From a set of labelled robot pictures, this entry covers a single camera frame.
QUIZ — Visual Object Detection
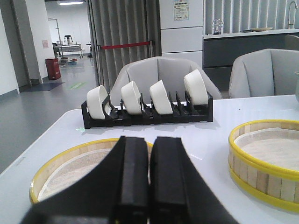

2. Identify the red barrier belt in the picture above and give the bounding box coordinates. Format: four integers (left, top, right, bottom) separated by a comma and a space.
98, 41, 152, 50

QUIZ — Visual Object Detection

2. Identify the white refrigerator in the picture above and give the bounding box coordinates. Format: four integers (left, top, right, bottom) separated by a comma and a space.
159, 0, 203, 67

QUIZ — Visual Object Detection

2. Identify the grey chair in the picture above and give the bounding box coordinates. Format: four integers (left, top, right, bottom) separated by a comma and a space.
228, 49, 299, 98
109, 56, 222, 106

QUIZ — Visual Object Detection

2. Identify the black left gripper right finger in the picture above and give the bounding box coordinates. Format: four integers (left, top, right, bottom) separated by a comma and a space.
149, 137, 237, 224

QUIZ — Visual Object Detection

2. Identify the white bowl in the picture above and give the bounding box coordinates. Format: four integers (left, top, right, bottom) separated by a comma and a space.
86, 85, 108, 119
121, 81, 142, 115
149, 80, 173, 115
183, 69, 208, 105

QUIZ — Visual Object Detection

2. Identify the black dish rack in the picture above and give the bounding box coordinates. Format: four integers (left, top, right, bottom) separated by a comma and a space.
81, 91, 213, 129

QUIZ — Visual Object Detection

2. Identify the right grey chair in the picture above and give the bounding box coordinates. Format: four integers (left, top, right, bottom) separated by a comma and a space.
228, 49, 299, 98

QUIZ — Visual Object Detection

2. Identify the left grey chair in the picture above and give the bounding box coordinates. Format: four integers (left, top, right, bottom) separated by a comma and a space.
109, 56, 222, 106

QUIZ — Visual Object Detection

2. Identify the red trash bin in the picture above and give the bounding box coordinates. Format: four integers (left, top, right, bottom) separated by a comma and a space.
45, 58, 61, 80

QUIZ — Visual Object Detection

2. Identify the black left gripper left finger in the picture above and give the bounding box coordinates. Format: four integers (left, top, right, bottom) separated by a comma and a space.
21, 136, 149, 224

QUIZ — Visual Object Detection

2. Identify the bamboo steamer tray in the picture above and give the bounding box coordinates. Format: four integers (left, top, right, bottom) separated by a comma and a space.
29, 138, 154, 204
228, 119, 299, 212

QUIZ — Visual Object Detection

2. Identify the dark counter cabinet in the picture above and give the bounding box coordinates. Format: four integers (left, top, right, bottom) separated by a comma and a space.
203, 29, 299, 91

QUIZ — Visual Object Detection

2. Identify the yellow plate on counter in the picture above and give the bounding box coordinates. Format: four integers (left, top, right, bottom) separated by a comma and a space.
251, 27, 273, 32

